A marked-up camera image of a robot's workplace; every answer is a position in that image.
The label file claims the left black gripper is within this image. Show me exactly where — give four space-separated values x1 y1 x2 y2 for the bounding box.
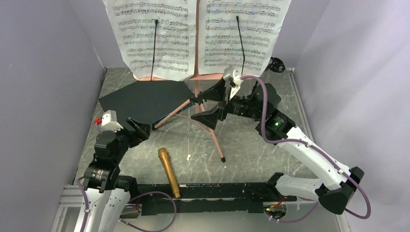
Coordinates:
112 117 151 163

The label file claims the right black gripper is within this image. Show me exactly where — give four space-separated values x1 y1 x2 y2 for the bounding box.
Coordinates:
191 76 265 129

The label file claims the gold microphone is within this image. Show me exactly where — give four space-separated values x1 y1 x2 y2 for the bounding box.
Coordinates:
158 147 181 199

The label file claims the pink music stand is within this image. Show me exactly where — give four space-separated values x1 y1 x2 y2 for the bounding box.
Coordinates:
152 0 226 162

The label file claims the sheet music page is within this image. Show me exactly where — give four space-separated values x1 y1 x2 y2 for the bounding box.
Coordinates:
197 0 291 77
103 0 197 81

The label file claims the black microphone stand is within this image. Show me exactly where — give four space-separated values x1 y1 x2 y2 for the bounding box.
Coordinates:
249 57 286 98

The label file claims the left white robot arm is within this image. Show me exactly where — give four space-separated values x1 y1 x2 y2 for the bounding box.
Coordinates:
74 118 151 232

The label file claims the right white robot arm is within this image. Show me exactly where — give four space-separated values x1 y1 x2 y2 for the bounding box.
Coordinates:
191 79 364 215

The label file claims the black blue flat box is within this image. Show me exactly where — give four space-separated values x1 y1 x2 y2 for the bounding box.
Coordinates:
99 81 194 128

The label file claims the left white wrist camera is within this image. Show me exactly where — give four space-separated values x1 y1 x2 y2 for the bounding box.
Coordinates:
94 110 123 132

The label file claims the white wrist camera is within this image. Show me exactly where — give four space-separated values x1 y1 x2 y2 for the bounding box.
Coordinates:
94 110 123 132
222 66 243 100

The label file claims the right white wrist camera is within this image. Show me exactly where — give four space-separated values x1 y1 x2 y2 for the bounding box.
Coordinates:
222 66 243 100

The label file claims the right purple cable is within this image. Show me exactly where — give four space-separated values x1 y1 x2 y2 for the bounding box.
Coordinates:
240 75 372 224

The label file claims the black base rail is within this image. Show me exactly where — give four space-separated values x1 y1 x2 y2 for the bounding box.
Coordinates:
105 182 297 216

